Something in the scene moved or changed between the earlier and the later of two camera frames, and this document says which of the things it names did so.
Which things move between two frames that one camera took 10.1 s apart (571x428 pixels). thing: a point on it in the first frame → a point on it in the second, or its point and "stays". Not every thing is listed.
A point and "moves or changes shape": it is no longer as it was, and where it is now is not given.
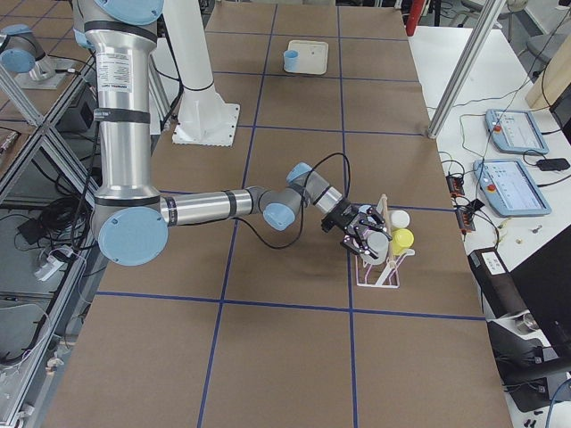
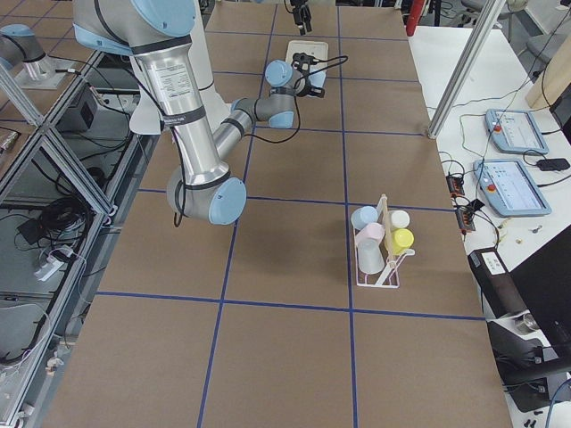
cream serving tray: x=313 y=55 stays
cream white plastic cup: x=400 y=218 stays
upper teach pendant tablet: x=515 y=132 stays
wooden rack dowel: x=388 y=229 stays
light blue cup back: x=292 y=61 moves or changes shape
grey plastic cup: x=377 y=243 moves or changes shape
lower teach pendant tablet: x=510 y=188 stays
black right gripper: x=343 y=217 → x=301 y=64
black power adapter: x=555 y=164 stays
